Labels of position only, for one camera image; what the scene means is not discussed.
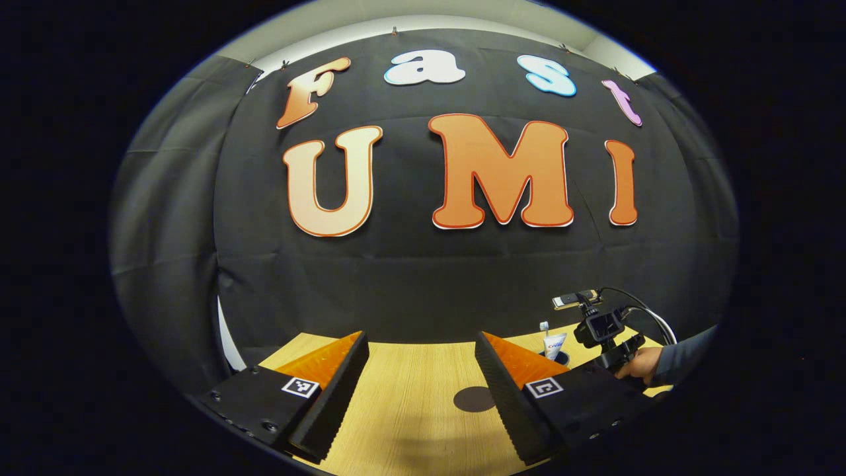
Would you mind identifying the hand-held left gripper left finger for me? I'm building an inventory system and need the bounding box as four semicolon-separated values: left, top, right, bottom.
198;331;369;463

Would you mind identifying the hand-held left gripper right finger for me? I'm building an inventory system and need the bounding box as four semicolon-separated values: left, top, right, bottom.
475;331;662;465

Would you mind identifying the dark brown round coaster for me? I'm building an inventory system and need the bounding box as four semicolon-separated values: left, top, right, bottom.
453;387;496;413

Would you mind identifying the wooden desktop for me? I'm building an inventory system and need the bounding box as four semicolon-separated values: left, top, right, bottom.
258;331;675;476

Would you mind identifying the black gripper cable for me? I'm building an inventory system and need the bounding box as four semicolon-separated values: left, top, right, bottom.
598;286;678;346

